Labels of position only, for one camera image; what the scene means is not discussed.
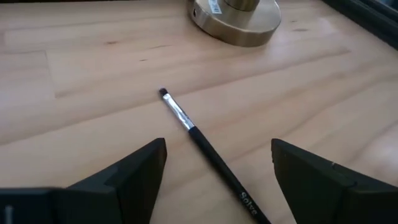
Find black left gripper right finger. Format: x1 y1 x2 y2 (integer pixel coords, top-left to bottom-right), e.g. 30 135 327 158
271 138 398 224

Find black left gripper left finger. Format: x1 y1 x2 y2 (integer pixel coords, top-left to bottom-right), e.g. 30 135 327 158
0 138 168 224

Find thin black makeup brush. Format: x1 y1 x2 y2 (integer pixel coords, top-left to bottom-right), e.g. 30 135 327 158
158 88 272 224

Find brass lamp with white bulb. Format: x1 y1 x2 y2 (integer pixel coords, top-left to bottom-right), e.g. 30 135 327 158
186 0 282 48

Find black aluminium table frame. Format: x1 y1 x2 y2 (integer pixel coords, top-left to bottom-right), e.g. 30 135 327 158
322 0 398 50

